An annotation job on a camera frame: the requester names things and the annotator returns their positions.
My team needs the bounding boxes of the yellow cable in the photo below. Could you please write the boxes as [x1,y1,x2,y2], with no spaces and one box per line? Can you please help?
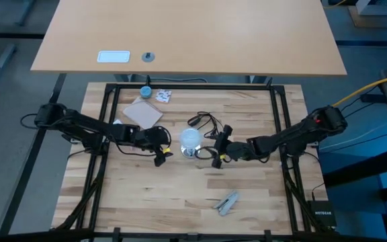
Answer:
[333,71,387,108]

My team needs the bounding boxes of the white printed card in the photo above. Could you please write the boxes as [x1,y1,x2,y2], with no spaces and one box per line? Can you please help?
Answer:
[155,88,173,104]

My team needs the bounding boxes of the black network switch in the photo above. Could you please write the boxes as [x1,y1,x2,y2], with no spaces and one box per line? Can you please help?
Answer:
[309,200,337,229]

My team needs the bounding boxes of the black metal table frame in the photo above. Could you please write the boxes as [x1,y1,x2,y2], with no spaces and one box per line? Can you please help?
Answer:
[50,75,335,242]

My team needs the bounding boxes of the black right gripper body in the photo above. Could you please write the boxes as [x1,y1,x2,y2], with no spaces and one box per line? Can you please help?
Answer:
[212,124,252,168]

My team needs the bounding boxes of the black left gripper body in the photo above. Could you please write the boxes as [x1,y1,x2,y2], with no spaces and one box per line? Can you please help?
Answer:
[134,126,174,168]

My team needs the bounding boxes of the pale grey clip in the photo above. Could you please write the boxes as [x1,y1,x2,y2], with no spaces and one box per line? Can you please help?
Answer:
[213,190,241,216]

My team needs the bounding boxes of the black floor rail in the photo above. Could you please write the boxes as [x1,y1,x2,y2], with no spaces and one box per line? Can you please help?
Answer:
[0,73,67,236]

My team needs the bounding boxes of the thin black cable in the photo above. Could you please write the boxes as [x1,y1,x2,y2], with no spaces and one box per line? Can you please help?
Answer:
[148,76,208,84]

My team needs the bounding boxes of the white rectangular desk plate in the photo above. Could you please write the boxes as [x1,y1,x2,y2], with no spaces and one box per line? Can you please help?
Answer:
[96,50,131,64]

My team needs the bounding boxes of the brown cardboard sheet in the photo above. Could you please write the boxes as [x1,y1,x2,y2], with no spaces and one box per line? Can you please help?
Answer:
[122,96,164,130]

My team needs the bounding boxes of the black lamp power cord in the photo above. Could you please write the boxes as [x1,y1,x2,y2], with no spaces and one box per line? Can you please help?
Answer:
[186,111,226,161]

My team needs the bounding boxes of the light brown wooden desk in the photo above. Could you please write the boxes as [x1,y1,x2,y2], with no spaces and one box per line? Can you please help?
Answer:
[30,0,347,77]

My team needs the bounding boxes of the looped black cable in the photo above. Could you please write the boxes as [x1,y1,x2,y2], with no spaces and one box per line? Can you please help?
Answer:
[20,112,52,130]

